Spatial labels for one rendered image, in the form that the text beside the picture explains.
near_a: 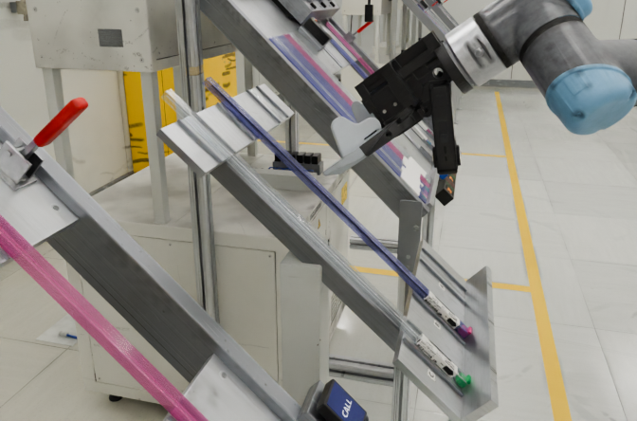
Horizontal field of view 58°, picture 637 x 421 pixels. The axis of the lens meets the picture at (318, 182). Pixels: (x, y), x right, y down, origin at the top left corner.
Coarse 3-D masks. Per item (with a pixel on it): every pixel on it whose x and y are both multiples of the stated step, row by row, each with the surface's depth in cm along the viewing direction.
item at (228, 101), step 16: (208, 80) 78; (224, 96) 78; (240, 112) 78; (256, 128) 78; (272, 144) 79; (288, 160) 79; (304, 176) 79; (320, 192) 79; (336, 208) 79; (352, 224) 79; (368, 240) 79; (384, 256) 79; (400, 272) 80; (416, 288) 80; (464, 336) 80
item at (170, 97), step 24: (168, 96) 68; (192, 120) 68; (216, 144) 68; (240, 168) 68; (264, 192) 69; (288, 216) 69; (312, 240) 69; (336, 264) 69; (360, 288) 69; (384, 312) 70; (408, 336) 70
